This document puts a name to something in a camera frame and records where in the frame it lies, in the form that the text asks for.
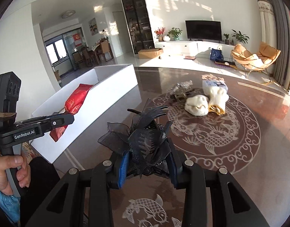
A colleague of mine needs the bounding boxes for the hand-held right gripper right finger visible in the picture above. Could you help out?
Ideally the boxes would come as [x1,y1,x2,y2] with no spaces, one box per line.
[167,142,270,227]

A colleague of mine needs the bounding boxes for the white storage box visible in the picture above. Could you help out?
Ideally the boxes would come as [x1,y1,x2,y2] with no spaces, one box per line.
[29,64,138,163]

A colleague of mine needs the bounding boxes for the green potted plant teal pot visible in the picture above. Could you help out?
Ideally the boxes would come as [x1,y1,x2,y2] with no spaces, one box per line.
[168,28,183,40]

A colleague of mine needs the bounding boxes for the grey curtain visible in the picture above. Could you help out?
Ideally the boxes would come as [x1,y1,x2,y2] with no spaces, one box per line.
[262,0,290,90]

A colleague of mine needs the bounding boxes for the covered standing air conditioner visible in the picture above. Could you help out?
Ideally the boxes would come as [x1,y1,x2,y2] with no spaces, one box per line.
[257,0,276,52]

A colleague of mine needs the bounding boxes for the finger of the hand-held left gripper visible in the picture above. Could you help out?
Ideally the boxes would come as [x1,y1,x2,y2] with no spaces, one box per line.
[44,113,75,133]
[14,113,65,125]

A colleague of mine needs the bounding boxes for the person's left forearm blue sleeve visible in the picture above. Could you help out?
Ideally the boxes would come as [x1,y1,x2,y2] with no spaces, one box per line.
[0,186,20,225]

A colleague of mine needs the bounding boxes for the packaged cream knitted gloves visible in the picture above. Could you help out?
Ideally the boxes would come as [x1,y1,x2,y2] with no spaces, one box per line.
[202,74,230,115]

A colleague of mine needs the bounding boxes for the black bow hair clip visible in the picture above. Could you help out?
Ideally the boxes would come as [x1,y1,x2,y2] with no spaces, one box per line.
[98,98,174,180]

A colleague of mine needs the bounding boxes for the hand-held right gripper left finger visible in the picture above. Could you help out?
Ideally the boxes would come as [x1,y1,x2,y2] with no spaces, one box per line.
[26,150,131,227]

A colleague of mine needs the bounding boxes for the large leafy potted plant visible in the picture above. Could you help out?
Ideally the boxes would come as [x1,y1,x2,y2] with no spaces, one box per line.
[231,30,250,45]

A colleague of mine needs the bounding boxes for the flat cardboard box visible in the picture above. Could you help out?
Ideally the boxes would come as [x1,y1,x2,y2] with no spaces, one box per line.
[138,48,164,59]

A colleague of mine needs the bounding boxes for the red flower arrangement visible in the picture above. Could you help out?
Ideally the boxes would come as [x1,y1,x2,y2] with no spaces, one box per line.
[154,27,166,42]

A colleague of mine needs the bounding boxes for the black flat television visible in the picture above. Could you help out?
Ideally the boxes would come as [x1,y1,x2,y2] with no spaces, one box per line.
[185,20,222,41]

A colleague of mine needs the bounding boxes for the rolled cream knitted glove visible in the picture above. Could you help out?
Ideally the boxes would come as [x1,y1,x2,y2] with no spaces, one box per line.
[185,95,210,117]

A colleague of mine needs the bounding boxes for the blue shopping bag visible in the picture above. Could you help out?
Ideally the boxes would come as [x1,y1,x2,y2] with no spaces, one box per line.
[210,48,224,62]

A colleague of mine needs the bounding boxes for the wooden dining chair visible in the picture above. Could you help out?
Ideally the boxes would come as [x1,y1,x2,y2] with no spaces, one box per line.
[100,40,113,61]

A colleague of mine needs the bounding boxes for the red candy-shaped pouch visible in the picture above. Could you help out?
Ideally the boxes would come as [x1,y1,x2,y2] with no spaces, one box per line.
[49,83,95,143]

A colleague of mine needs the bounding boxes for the white television cabinet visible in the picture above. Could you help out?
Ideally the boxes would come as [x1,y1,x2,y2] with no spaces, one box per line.
[154,40,236,58]

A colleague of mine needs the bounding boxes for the dark glass display cabinet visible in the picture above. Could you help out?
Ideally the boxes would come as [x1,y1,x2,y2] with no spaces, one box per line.
[120,0,155,55]

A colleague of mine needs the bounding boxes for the person's left hand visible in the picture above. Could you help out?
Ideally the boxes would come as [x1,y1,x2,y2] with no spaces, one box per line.
[0,155,31,196]

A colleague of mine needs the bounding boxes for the round ceiling lamp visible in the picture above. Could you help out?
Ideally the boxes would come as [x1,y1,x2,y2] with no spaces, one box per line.
[61,10,76,19]

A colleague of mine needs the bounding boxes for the framed wall painting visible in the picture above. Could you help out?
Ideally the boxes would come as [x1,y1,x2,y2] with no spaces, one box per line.
[88,18,98,36]

